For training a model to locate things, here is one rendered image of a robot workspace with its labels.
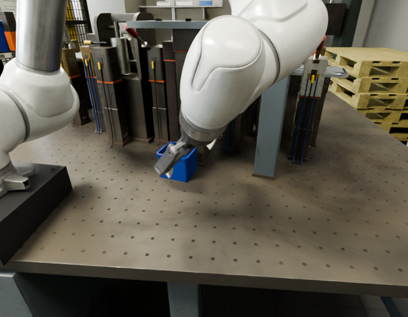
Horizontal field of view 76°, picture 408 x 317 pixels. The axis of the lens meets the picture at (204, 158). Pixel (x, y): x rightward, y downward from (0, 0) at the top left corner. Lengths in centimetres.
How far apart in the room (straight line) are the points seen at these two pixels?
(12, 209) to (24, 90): 29
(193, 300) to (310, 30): 64
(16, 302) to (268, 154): 78
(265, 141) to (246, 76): 54
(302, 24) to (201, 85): 19
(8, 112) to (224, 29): 59
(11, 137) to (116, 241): 36
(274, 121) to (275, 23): 43
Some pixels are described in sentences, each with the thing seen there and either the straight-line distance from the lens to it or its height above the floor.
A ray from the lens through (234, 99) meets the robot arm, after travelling 35.
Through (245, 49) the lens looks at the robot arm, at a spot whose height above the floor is 114.
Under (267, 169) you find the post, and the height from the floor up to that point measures 73.
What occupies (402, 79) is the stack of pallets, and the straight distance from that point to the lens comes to 301.
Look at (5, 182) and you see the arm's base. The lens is 80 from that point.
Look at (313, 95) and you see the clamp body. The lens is 95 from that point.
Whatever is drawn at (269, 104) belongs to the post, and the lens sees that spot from 81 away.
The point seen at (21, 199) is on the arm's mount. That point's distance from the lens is 77.
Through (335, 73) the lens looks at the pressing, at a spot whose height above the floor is 100.
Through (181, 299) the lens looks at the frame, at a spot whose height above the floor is 54.
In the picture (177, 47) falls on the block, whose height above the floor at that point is 110.
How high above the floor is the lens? 118
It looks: 28 degrees down
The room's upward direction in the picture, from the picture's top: straight up
